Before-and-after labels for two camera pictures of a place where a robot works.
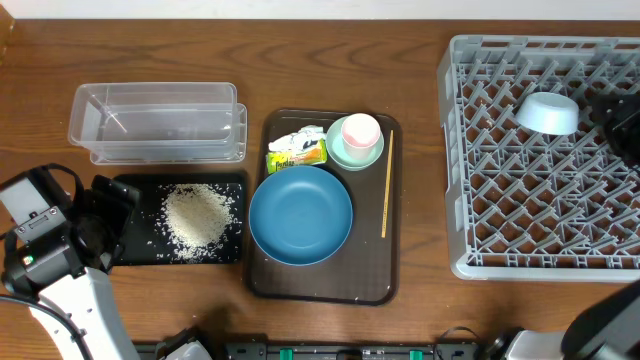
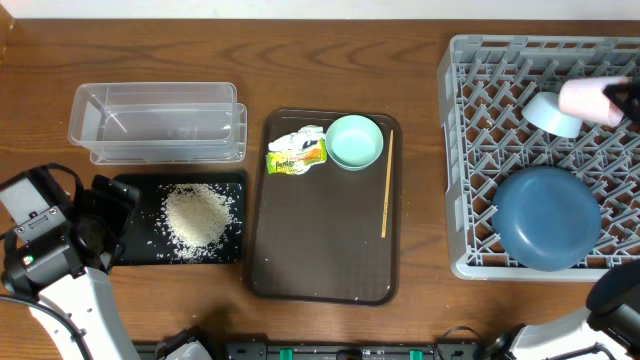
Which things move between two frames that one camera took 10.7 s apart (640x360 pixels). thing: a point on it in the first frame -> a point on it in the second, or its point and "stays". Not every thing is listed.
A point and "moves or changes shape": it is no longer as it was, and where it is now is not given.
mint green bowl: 335,147 stays
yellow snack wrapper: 279,160 stays
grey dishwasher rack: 525,205 stays
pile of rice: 195,219 stays
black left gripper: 118,209 stays
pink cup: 360,134 -> 584,99
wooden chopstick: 387,187 stays
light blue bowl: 549,113 moves or changes shape
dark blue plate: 301,215 -> 546,218
